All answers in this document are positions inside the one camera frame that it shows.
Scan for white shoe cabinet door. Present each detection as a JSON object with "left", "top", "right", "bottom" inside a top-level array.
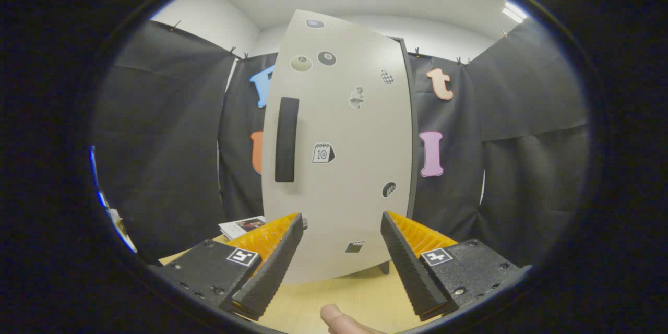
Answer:
[{"left": 261, "top": 9, "right": 414, "bottom": 285}]

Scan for small ceiling light panel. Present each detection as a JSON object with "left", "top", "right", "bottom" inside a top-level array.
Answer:
[{"left": 502, "top": 2, "right": 528, "bottom": 24}]

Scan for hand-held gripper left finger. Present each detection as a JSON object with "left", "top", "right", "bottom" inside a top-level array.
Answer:
[{"left": 151, "top": 212, "right": 304, "bottom": 321}]

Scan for black door handle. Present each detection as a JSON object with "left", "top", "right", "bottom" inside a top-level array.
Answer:
[{"left": 275, "top": 97, "right": 300, "bottom": 183}]

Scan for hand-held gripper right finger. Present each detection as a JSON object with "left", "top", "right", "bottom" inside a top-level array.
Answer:
[{"left": 380, "top": 211, "right": 533, "bottom": 322}]

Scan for computer monitor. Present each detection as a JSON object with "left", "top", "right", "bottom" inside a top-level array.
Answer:
[{"left": 89, "top": 146, "right": 108, "bottom": 207}]

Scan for white book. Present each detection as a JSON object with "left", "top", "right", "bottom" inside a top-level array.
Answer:
[{"left": 218, "top": 216, "right": 266, "bottom": 241}]

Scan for grey shoe cabinet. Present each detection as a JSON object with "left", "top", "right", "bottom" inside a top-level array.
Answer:
[{"left": 380, "top": 37, "right": 420, "bottom": 275}]

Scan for black backdrop cloth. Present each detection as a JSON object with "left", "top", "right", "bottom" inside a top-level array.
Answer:
[{"left": 91, "top": 20, "right": 590, "bottom": 267}]

